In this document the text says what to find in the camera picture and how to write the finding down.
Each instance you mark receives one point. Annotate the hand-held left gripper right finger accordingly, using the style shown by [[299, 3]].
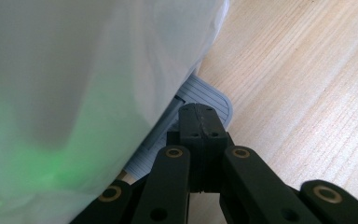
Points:
[[213, 127]]

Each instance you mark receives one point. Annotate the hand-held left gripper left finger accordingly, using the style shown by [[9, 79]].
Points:
[[191, 124]]

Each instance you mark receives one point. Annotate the white plastic trash bag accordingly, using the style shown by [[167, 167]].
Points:
[[74, 77]]

